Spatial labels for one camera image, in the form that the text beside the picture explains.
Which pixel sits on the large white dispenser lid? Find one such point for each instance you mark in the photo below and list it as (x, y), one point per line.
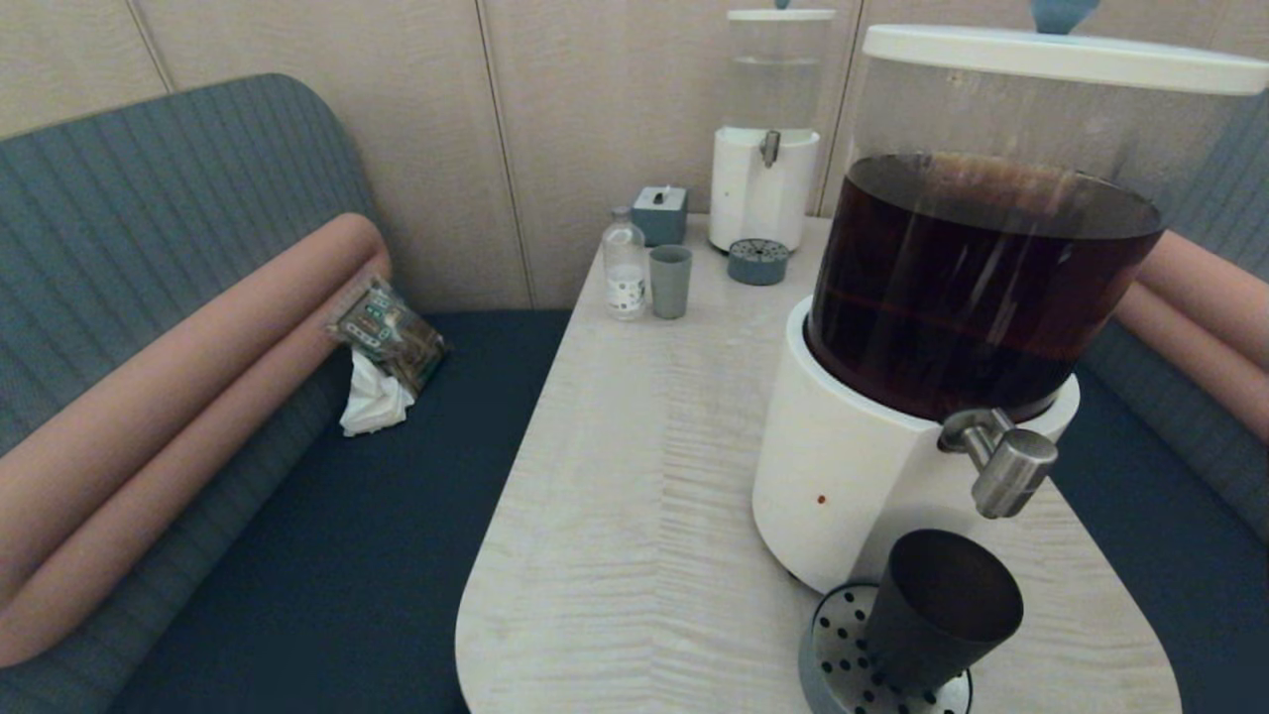
(1041, 57)

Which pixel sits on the large perforated drip tray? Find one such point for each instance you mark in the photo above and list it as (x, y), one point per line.
(838, 645)

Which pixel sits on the black tapered cup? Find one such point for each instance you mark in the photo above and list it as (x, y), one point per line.
(942, 605)

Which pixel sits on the dark blue seat cushion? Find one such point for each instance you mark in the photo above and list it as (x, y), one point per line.
(1190, 615)
(347, 555)

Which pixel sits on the small white dispenser lid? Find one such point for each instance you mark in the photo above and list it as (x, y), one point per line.
(781, 15)

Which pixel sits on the green snack packet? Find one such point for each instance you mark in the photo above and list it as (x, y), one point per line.
(392, 337)

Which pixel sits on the grey-blue tissue box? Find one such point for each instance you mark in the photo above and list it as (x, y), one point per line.
(659, 218)

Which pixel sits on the small metal dispenser tap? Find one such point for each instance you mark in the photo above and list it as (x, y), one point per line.
(769, 149)

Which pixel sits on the clear plastic bottle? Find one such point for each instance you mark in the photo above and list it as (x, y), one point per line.
(625, 273)

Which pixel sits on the grey-blue plastic cup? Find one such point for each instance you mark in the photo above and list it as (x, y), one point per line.
(670, 283)

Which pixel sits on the crumpled white tissue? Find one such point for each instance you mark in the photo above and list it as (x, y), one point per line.
(375, 402)

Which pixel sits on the large dark tea dispenser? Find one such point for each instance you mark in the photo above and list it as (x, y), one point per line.
(843, 476)

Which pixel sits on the small perforated drip tray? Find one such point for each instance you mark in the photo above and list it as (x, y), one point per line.
(758, 263)

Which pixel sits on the large metal dispenser tap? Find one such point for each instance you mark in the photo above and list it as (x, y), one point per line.
(1011, 471)

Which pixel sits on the small clear water dispenser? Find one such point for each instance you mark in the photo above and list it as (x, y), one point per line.
(758, 198)

